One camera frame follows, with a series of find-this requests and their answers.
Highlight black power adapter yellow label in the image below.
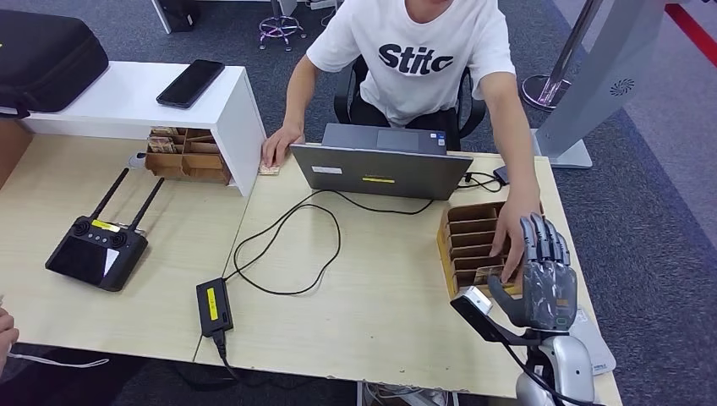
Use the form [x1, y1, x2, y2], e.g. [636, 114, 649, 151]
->
[195, 277, 235, 338]

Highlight short black drive cable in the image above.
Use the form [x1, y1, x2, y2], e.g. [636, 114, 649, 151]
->
[456, 171, 504, 194]

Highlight person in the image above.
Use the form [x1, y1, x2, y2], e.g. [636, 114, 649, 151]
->
[260, 0, 545, 284]

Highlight black smartphone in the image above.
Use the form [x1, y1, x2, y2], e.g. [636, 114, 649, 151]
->
[156, 59, 226, 109]

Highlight grey kiosk stand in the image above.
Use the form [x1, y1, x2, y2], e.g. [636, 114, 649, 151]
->
[523, 0, 696, 170]

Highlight white cable bundle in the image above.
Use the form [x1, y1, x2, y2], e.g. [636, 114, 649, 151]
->
[358, 381, 461, 406]

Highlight grey laptop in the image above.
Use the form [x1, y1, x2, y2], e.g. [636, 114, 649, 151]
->
[289, 123, 474, 201]

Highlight person's right hand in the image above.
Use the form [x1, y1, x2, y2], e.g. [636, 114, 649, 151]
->
[261, 123, 306, 169]

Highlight bystander's hand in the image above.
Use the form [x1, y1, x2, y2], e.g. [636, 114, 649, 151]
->
[0, 308, 20, 376]

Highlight black cabinet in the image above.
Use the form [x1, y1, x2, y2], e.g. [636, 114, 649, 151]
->
[151, 0, 201, 34]

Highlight black power cord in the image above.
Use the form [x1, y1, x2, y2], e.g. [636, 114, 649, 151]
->
[211, 330, 242, 382]

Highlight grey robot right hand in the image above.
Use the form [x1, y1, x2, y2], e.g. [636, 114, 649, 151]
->
[487, 212, 579, 332]

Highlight thin white cable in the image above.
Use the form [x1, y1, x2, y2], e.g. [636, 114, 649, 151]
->
[5, 351, 110, 370]

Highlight black office chair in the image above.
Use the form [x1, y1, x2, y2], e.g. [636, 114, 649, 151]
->
[333, 56, 487, 151]

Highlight chrome stool base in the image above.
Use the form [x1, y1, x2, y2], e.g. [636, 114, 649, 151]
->
[258, 0, 308, 52]

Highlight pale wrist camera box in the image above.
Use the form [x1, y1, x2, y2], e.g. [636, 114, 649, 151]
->
[449, 285, 545, 348]

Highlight white desk shelf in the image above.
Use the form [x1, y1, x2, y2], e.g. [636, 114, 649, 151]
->
[0, 61, 266, 197]

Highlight person's left hand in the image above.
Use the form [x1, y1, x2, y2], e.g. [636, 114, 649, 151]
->
[489, 187, 544, 284]

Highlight black adapter cable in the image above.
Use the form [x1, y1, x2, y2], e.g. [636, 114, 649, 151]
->
[222, 189, 435, 296]

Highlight small cardboard organizer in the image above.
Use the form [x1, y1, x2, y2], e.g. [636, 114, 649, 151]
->
[144, 126, 233, 186]

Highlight black remote controller with antennas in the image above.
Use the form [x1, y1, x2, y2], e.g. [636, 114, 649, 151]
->
[45, 167, 166, 293]

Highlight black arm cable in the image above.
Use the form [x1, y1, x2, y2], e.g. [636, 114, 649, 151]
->
[502, 340, 606, 406]

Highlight black carrying case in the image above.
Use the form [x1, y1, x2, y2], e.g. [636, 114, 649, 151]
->
[0, 9, 110, 120]

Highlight large cardboard slotted organizer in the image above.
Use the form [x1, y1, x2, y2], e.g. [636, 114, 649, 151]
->
[436, 200, 545, 299]

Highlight chrome stanchion post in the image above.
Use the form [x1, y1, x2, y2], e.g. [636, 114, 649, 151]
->
[521, 0, 603, 113]

